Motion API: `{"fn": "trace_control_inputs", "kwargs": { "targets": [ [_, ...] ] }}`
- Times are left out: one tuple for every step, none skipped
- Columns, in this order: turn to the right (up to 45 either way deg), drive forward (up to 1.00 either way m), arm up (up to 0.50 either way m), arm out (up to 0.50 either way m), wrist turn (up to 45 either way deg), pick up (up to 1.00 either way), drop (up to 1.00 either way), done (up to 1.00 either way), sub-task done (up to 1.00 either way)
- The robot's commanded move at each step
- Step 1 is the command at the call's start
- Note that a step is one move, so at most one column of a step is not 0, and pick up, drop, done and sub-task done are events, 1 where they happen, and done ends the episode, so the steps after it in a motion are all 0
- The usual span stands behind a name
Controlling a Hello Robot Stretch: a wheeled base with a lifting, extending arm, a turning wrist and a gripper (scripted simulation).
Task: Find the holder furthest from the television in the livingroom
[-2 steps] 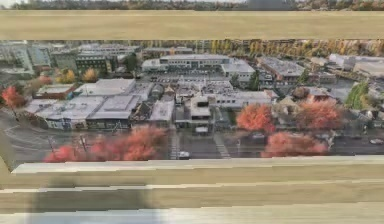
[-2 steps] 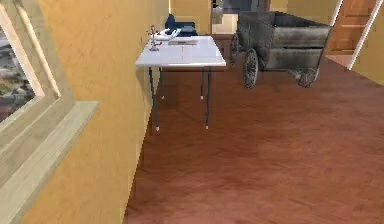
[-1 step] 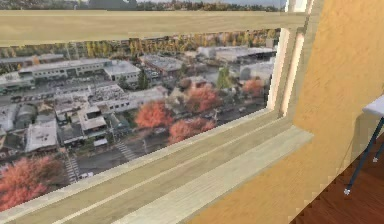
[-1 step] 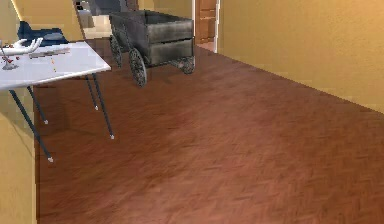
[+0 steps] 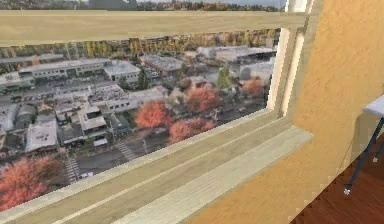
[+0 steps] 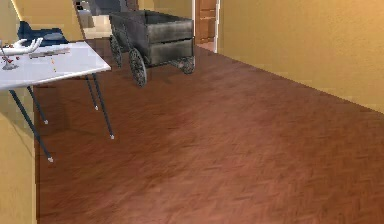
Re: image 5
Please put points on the white table with dark legs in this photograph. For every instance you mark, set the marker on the white table with dark legs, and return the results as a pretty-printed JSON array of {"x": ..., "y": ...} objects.
[{"x": 376, "y": 107}]

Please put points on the pale wooden framed window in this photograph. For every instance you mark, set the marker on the pale wooden framed window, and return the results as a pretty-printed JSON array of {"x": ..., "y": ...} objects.
[{"x": 173, "y": 26}]

